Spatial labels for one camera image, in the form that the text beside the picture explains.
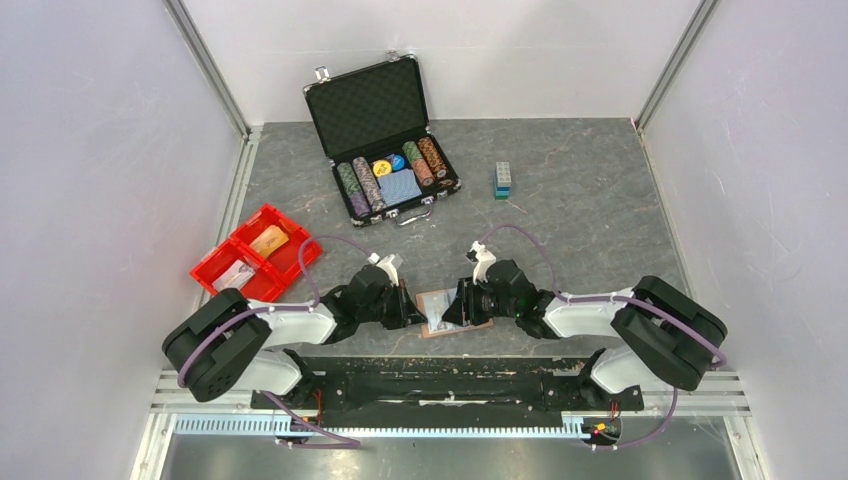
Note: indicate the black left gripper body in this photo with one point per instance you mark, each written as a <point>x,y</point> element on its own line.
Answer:
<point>393,306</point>

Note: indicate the red bin near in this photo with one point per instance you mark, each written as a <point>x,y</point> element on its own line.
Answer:
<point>266,285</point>

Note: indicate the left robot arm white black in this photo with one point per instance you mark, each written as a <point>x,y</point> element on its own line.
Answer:
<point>232,342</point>

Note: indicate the gold credit card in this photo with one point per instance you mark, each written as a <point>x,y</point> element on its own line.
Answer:
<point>269,240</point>

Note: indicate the red bin far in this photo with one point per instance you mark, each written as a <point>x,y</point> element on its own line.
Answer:
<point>282,263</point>

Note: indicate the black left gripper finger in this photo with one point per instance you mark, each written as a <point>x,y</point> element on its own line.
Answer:
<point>416,320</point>
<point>416,306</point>

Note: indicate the blue playing card deck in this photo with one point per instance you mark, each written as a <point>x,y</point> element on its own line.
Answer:
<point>398,187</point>

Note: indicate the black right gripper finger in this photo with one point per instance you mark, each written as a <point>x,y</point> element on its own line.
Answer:
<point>454,317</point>
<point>459,302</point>

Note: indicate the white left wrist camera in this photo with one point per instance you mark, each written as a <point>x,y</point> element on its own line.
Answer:
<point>389,264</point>

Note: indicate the right aluminium frame post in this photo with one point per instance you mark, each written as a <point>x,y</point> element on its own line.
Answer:
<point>686,42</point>

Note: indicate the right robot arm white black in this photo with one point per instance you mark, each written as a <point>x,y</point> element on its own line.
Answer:
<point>667,337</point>

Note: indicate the left aluminium frame post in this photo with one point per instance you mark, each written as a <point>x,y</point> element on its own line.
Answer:
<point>202,55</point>

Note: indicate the aluminium frame post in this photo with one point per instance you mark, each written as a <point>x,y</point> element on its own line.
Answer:
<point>686,42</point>
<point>202,55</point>

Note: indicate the green red chip stack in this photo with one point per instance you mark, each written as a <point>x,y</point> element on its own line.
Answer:
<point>419,165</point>

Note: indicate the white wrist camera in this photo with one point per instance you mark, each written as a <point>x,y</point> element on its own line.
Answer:
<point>482,259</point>
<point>389,264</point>

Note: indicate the green purple chip stack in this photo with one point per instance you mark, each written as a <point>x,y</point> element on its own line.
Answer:
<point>353,189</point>

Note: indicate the blue dealer chip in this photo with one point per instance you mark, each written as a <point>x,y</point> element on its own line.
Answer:
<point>397,161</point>

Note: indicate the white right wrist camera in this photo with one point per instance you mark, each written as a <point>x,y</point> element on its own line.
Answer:
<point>482,259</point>

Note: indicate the silver VIP card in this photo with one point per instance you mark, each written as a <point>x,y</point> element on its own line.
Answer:
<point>433,305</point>

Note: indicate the black poker chip case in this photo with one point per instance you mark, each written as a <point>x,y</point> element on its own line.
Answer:
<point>371,112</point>

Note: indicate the white card in bin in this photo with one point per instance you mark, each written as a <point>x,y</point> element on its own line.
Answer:
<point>236,276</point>

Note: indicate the yellow dealer chip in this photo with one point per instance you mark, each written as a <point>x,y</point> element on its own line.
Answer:
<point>381,168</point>

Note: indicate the red bin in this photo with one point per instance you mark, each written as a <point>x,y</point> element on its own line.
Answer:
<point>266,285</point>
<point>282,263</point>

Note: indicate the pink grey chip stack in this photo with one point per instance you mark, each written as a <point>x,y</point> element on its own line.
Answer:
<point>369,184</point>

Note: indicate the brown orange chip stack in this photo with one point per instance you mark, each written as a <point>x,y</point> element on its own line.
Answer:
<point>432,157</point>

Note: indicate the grey blue toy brick stack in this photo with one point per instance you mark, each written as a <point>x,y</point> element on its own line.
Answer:
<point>502,180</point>

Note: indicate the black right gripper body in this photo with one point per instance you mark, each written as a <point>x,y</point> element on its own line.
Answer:
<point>479,302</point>

